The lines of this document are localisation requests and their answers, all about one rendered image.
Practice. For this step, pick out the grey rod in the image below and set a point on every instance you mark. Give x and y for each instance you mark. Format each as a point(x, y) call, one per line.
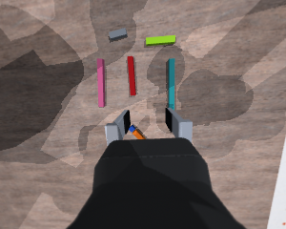
point(118, 34)

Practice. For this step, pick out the red rod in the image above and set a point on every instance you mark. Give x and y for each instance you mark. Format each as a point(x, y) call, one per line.
point(131, 75)

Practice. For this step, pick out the small blue block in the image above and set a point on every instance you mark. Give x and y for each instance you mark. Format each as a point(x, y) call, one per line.
point(132, 128)

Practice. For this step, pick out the turquoise rod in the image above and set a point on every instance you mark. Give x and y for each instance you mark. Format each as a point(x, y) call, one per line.
point(171, 83)

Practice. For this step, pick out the pink rod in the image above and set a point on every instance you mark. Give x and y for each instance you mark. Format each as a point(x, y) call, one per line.
point(101, 82)

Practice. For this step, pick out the lime green rod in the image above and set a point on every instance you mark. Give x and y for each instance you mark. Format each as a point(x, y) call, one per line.
point(160, 40)

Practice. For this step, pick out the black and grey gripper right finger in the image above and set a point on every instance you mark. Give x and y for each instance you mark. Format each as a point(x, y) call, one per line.
point(179, 126)

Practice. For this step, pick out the orange rod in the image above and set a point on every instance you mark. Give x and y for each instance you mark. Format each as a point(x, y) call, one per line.
point(138, 135)

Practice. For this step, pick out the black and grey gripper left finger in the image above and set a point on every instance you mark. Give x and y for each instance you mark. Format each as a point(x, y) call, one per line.
point(119, 128)

